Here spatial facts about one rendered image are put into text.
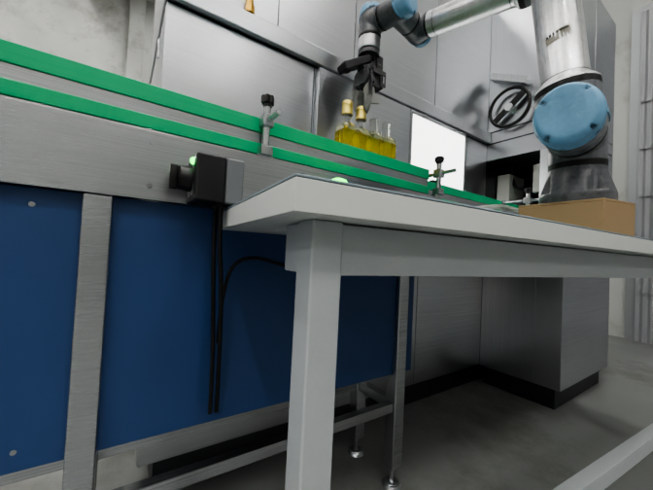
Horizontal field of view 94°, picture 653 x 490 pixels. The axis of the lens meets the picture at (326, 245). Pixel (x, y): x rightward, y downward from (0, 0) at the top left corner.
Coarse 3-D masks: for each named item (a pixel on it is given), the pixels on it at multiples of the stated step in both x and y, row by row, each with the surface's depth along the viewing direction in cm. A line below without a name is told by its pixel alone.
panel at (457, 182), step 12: (420, 120) 135; (420, 132) 135; (432, 132) 140; (444, 132) 145; (420, 144) 135; (432, 144) 140; (444, 144) 145; (456, 144) 151; (420, 156) 136; (432, 156) 140; (444, 156) 145; (456, 156) 151; (432, 168) 141; (444, 168) 146; (456, 168) 151; (444, 180) 146; (456, 180) 151
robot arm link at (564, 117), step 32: (544, 0) 65; (576, 0) 62; (544, 32) 65; (576, 32) 62; (544, 64) 66; (576, 64) 62; (544, 96) 62; (576, 96) 59; (544, 128) 63; (576, 128) 60
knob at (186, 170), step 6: (174, 168) 51; (180, 168) 50; (186, 168) 51; (192, 168) 52; (174, 174) 51; (180, 174) 50; (186, 174) 51; (192, 174) 51; (174, 180) 51; (180, 180) 50; (186, 180) 51; (192, 180) 51; (174, 186) 51; (180, 186) 51; (186, 186) 51
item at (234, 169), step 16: (208, 160) 51; (224, 160) 52; (240, 160) 54; (208, 176) 51; (224, 176) 52; (240, 176) 54; (192, 192) 51; (208, 192) 51; (224, 192) 53; (240, 192) 54; (224, 208) 59
